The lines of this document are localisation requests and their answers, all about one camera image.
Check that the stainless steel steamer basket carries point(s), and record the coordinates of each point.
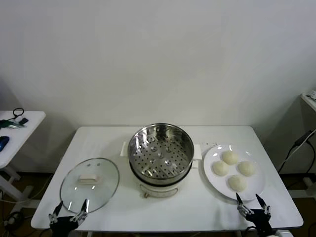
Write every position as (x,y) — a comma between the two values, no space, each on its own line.
(138,144)

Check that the round glass pot lid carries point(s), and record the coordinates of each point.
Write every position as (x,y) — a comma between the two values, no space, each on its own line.
(103,172)

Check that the scattered dark crumbs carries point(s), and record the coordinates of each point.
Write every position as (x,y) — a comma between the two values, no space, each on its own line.
(209,143)

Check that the black power adapter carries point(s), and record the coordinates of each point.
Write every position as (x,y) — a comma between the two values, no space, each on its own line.
(303,138)

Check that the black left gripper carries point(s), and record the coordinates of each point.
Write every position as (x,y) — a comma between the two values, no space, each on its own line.
(63,225)

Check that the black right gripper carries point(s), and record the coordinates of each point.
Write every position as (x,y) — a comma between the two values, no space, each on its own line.
(260,221)

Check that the white steamed baozi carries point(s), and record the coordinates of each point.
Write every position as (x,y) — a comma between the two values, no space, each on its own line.
(230,158)
(220,168)
(246,168)
(237,183)

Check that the blue object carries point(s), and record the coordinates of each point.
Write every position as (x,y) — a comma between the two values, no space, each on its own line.
(3,143)

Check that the white shelf board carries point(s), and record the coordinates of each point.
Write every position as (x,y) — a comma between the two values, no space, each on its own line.
(309,101)

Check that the white side table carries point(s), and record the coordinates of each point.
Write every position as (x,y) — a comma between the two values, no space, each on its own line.
(27,134)

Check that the small clutter on shelf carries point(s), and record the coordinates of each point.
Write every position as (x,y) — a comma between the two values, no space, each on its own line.
(312,94)

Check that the small black gadget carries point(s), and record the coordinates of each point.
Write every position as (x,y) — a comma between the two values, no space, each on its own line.
(24,120)

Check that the white round plate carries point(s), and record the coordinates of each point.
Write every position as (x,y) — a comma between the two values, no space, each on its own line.
(214,184)

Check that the white electric cooking pot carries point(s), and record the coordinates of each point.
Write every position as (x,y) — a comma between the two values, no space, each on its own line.
(158,191)

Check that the white stand foot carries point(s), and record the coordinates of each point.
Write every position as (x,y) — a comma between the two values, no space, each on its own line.
(307,181)

